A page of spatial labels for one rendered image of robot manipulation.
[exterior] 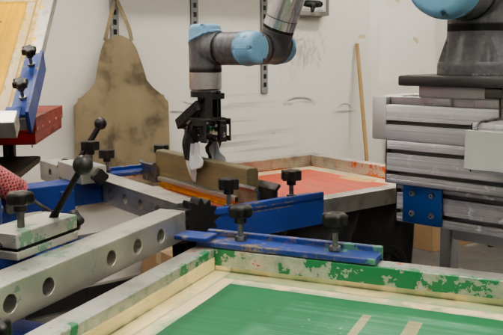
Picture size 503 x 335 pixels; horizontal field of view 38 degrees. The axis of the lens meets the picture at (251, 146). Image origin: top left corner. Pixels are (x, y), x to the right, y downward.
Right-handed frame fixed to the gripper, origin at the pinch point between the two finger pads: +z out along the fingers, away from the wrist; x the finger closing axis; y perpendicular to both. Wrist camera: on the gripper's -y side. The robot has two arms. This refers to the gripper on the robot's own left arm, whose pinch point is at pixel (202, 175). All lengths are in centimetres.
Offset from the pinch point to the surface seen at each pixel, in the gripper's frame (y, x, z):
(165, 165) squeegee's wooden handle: -15.2, -1.5, -0.6
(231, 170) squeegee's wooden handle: 14.5, -1.5, -3.1
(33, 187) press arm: 2.4, -41.6, -2.2
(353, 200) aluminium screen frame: 29.3, 21.2, 4.3
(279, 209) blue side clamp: 30.3, -0.7, 3.0
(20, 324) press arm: 44, -59, 10
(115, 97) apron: -196, 72, -7
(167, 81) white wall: -200, 105, -14
